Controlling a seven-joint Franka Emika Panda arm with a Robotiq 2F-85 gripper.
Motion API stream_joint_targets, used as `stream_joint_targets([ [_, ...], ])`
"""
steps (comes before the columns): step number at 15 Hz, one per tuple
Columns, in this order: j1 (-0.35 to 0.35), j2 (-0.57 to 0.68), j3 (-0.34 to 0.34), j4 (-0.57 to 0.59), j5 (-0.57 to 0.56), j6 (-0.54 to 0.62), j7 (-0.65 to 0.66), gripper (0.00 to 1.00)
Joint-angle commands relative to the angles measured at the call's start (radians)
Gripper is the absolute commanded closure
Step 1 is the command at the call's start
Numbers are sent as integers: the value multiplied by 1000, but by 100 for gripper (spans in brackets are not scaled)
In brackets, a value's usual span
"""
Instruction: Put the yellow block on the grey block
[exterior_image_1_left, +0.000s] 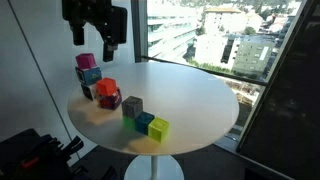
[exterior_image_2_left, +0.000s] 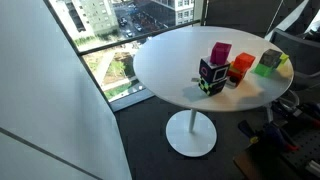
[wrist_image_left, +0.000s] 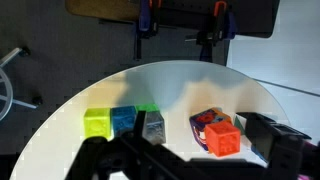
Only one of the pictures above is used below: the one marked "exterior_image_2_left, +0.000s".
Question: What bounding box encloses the yellow translucent block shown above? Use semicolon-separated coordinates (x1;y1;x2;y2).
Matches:
277;53;290;70

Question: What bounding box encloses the magenta block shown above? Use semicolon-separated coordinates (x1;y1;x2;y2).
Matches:
209;41;233;66

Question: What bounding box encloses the orange block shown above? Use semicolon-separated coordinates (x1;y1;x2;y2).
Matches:
232;52;257;73

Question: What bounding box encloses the green block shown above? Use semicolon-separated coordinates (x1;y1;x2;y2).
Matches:
253;62;275;78

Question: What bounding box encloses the black green checkered cube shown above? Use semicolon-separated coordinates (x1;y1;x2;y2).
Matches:
197;75;229;97

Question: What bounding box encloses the dark blue patterned cube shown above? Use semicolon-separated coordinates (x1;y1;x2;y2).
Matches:
198;56;231;85

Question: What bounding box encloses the purple red patterned cube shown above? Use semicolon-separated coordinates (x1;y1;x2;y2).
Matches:
226;62;248;89

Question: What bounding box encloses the office chair base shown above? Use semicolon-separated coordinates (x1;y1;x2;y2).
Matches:
264;27;320;123

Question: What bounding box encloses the black perforated board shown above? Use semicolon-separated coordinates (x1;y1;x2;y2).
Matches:
279;124;320;178

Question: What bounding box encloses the white round table pedestal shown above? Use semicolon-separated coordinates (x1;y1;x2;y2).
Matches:
165;108;218;158

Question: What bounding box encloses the black window frame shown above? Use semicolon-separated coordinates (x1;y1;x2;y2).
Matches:
42;0;208;105

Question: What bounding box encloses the blue handled clamp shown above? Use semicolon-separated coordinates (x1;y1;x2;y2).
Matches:
237;119;300;153
297;101;320;130

